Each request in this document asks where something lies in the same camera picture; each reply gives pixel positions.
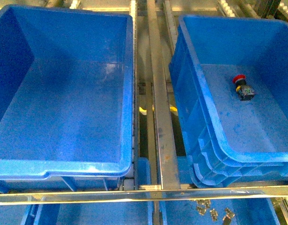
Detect red mushroom push button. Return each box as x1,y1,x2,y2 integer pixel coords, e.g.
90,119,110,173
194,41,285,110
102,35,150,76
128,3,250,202
232,74,255,101

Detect metal front shelf bar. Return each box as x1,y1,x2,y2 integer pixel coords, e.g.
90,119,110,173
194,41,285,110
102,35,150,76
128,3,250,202
0,185,288,206

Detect blue lower shelf bin right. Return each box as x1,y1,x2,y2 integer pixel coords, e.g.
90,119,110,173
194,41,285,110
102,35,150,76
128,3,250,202
160,198,280,225

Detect blue shelf bin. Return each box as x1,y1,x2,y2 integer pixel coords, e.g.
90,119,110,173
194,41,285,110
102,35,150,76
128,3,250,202
160,198,280,225
0,5,134,180

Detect blue lower shelf bin left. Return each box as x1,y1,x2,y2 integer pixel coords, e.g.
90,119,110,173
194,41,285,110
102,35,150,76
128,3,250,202
0,5,134,180

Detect blue target bin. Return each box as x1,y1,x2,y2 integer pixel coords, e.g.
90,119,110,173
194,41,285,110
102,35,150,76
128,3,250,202
169,15,288,188

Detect blue source bin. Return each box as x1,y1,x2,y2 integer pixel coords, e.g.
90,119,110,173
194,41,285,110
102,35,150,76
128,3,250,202
0,202,152,225

